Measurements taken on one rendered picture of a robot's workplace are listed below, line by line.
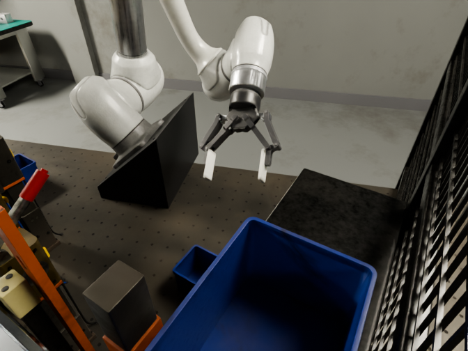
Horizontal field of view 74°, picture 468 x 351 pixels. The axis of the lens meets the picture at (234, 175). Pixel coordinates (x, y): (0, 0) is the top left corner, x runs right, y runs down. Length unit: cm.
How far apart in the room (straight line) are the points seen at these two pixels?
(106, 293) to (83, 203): 92
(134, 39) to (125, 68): 10
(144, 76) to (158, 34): 254
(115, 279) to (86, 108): 83
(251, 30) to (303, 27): 255
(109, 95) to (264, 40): 54
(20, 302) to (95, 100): 68
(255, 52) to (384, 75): 285
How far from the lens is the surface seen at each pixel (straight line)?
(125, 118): 109
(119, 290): 32
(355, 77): 353
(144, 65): 118
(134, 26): 114
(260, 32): 82
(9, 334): 59
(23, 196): 60
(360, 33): 340
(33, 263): 52
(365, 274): 40
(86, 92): 110
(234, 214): 106
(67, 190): 131
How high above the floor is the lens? 146
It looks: 38 degrees down
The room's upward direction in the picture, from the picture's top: straight up
